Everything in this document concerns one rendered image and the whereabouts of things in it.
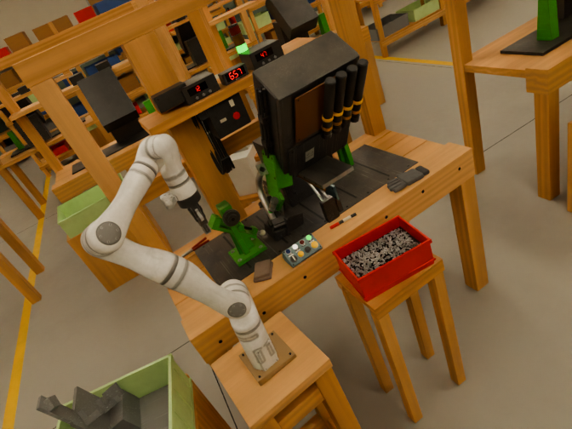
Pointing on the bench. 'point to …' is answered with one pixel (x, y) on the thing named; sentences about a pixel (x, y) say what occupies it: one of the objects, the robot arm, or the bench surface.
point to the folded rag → (263, 271)
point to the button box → (300, 250)
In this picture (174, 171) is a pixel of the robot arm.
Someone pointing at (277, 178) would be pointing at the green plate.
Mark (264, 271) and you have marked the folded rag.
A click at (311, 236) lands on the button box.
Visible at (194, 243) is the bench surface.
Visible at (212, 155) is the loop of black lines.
